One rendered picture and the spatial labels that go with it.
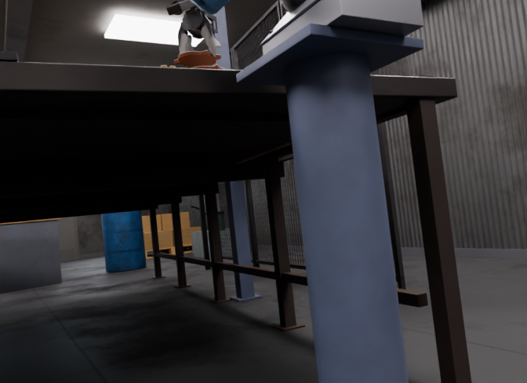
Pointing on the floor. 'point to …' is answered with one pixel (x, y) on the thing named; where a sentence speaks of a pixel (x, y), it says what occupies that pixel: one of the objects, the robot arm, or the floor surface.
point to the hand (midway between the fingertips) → (197, 58)
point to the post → (235, 193)
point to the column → (342, 195)
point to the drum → (123, 241)
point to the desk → (29, 255)
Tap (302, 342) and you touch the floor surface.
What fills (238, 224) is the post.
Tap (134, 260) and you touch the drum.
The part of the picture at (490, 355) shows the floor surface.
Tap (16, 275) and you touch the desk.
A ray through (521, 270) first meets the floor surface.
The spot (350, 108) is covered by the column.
